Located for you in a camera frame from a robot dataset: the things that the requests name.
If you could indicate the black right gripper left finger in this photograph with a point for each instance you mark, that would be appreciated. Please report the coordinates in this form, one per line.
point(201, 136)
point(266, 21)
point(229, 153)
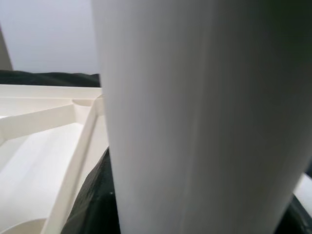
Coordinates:
point(97, 207)

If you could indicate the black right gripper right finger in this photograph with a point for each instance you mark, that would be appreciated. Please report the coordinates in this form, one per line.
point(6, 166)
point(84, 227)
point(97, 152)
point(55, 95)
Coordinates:
point(302, 219)

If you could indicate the white plastic children table top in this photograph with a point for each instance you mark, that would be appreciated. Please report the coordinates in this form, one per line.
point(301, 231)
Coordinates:
point(36, 158)

